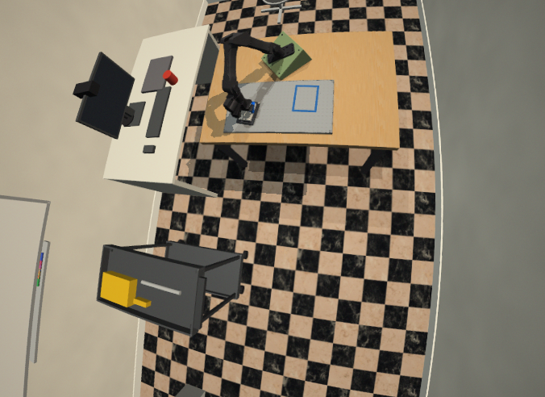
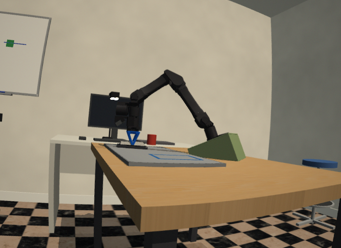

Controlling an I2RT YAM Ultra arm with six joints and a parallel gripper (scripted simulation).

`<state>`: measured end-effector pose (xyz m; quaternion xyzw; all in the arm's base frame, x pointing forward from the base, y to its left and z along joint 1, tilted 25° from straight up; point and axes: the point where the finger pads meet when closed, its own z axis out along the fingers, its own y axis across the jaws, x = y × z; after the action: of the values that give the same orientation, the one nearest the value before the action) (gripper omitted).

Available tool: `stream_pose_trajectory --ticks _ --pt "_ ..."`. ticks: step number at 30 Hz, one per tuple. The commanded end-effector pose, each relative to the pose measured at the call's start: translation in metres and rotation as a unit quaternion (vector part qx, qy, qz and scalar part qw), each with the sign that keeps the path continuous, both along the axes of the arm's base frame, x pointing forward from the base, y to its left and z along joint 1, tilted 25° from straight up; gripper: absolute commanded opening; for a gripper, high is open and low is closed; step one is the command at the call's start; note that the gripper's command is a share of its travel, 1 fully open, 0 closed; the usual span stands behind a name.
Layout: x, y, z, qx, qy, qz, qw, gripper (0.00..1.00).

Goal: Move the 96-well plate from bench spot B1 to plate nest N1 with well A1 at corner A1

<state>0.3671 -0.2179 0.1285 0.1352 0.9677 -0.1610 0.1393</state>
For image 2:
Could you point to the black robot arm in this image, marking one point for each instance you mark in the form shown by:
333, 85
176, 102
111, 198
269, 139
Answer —
178, 84

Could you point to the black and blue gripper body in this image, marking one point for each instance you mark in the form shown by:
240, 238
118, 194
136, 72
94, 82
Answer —
136, 125

